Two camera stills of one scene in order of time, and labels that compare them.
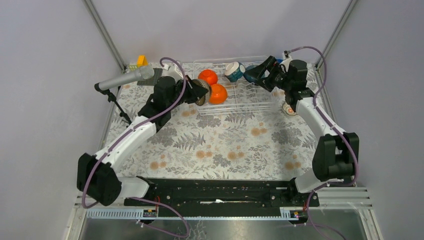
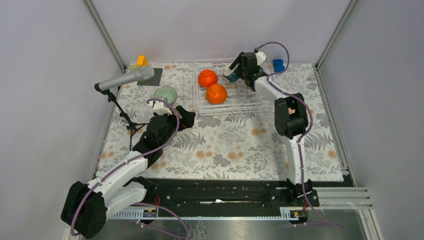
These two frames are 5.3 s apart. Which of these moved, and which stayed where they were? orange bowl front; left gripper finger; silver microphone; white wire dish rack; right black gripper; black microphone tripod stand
Moved: right black gripper; left gripper finger
Stayed: white wire dish rack; black microphone tripod stand; silver microphone; orange bowl front
